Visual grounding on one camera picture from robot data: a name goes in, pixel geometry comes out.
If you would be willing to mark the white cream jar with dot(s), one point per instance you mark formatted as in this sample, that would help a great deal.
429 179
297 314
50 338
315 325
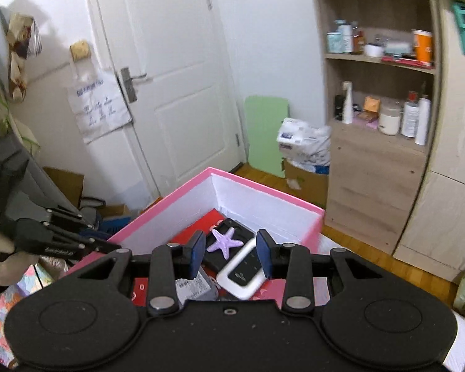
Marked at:
389 120

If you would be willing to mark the white wifi router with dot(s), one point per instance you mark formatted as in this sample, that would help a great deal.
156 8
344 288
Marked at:
243 275

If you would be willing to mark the white spray bottle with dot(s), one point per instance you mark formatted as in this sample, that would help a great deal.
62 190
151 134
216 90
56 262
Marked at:
348 110

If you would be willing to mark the tall white bottle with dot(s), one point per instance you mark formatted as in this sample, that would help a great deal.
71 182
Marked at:
424 106

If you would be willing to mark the grey router body with label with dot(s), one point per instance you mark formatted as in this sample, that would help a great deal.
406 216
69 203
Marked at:
201 288

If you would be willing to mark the white bottle red cap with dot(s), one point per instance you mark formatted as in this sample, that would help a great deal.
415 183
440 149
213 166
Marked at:
409 119

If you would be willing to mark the orange small box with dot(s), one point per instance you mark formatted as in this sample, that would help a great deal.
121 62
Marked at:
372 104

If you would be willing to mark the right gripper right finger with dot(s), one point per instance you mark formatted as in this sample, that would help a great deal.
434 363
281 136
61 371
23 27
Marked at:
291 263

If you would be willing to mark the black device back cover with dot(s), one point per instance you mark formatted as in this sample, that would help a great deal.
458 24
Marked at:
214 261

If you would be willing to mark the tissue pack in plastic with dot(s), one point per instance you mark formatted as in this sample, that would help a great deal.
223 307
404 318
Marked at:
299 141

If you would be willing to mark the white paper bag on door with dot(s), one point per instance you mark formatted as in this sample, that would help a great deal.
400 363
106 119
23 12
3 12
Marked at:
98 106

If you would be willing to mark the pink cardboard box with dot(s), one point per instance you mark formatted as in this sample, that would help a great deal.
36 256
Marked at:
214 195

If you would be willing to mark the wooden shelf unit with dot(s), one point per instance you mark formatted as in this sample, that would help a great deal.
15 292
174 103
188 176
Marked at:
383 67

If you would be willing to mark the person's left hand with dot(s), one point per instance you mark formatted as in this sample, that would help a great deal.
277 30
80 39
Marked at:
15 266

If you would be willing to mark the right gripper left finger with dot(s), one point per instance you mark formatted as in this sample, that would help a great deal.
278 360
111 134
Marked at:
169 263

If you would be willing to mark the cardboard box on floor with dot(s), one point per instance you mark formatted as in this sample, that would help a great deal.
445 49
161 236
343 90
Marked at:
310 187

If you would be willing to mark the orange paper cup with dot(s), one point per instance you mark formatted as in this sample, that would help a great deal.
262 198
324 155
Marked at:
423 46

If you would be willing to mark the purple starfish hair clip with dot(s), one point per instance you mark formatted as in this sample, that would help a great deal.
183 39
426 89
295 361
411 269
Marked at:
224 242

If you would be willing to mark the light wood wardrobe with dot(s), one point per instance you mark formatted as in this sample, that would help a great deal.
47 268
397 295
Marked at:
434 236

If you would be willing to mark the white door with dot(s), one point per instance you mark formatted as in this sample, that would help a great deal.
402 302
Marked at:
171 61

